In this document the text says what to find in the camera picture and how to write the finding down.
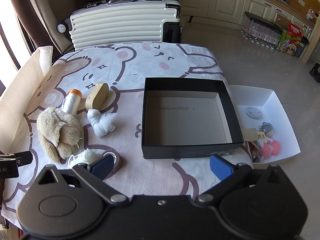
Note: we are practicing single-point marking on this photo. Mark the white cardboard tray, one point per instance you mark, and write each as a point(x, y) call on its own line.
point(277, 110)

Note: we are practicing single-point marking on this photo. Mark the brown curtain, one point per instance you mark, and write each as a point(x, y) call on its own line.
point(25, 10)

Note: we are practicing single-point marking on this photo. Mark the green red carton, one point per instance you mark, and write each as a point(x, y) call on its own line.
point(291, 41)

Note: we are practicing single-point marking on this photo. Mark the dark red snack packet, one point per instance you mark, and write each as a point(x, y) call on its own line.
point(255, 152)

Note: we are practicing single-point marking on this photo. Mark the black trash bin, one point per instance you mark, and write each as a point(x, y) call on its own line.
point(301, 46)

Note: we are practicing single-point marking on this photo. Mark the pack of water bottles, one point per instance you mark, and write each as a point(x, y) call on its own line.
point(262, 30)

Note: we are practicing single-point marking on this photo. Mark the printed bear blanket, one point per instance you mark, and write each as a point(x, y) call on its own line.
point(150, 60)

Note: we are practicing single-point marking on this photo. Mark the white ribbed suitcase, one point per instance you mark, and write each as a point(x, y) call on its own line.
point(117, 22)

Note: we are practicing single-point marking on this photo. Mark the white knotted cloth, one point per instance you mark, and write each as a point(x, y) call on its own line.
point(101, 125)

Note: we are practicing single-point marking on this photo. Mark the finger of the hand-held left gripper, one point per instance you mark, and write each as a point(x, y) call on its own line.
point(23, 158)

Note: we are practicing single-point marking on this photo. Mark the yellow paper tag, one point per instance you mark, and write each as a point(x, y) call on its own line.
point(261, 137)

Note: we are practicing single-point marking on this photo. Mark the cream kitchen cabinets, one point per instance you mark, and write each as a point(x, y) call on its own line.
point(225, 2)

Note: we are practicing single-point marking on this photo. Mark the grey knitted pouch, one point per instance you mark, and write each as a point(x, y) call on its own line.
point(253, 112)

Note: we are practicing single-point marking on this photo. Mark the brown cardboard box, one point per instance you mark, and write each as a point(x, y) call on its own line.
point(282, 20)

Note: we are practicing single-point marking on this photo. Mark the brown tape roll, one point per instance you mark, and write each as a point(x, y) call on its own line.
point(117, 158)

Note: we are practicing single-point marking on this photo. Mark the white yarn bundle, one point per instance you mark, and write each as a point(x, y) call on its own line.
point(86, 156)

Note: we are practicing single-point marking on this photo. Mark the oval wooden box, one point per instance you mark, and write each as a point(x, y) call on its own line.
point(96, 97)

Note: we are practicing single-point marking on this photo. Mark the black cardboard box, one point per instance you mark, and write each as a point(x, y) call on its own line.
point(185, 120)

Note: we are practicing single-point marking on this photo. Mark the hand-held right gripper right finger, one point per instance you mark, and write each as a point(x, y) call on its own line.
point(220, 168)

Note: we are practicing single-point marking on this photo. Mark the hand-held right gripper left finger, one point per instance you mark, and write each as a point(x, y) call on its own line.
point(101, 166)

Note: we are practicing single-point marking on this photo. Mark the wooden white table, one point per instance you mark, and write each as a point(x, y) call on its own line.
point(310, 47)

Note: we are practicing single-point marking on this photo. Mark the orange capped white bottle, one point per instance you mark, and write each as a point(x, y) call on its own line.
point(71, 102)

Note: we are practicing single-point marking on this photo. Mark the beige plush toy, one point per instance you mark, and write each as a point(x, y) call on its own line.
point(57, 130)

